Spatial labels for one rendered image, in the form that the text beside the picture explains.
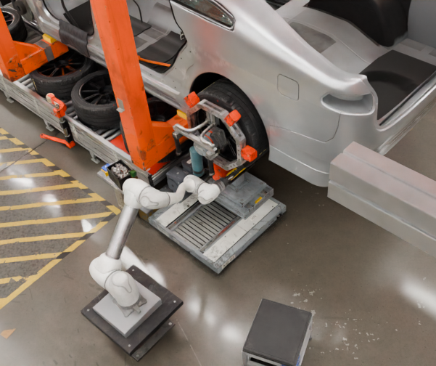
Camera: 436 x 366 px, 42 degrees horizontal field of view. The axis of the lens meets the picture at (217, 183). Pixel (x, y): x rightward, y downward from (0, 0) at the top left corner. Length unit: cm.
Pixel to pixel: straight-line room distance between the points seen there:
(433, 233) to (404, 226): 6
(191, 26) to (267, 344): 214
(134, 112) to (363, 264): 206
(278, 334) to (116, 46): 210
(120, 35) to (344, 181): 284
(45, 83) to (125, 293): 270
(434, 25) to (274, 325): 271
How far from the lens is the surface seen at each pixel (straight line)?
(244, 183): 469
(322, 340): 412
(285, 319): 379
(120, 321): 390
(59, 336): 439
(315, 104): 351
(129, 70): 396
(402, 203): 109
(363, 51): 490
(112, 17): 373
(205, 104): 408
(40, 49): 594
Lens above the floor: 360
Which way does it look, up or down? 46 degrees down
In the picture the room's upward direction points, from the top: 6 degrees counter-clockwise
